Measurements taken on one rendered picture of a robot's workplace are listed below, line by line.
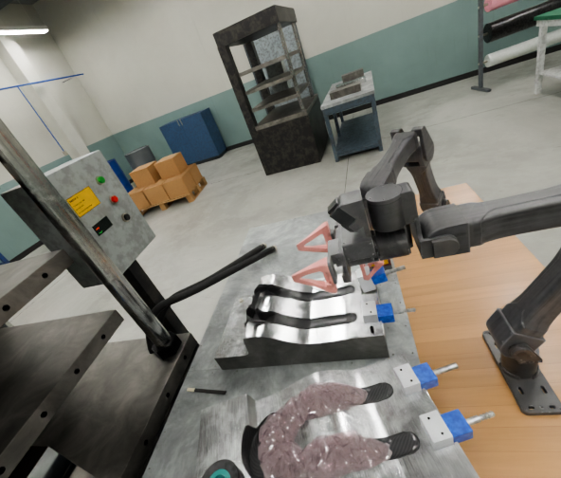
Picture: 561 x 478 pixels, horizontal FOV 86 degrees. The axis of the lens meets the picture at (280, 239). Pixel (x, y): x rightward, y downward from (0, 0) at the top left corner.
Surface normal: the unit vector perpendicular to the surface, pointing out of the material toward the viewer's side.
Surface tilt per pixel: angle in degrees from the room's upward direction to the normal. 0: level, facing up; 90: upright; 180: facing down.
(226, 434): 0
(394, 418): 0
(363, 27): 90
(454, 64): 90
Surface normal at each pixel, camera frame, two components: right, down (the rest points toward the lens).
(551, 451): -0.33, -0.81
